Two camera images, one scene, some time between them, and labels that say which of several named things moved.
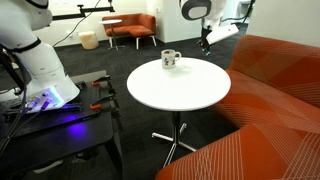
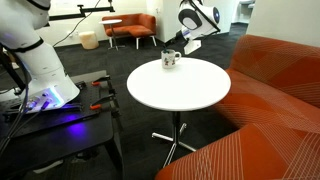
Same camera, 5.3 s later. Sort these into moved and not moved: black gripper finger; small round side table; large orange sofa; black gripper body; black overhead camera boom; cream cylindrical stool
Moved: black gripper body; black gripper finger
Not moved: black overhead camera boom; large orange sofa; cream cylindrical stool; small round side table
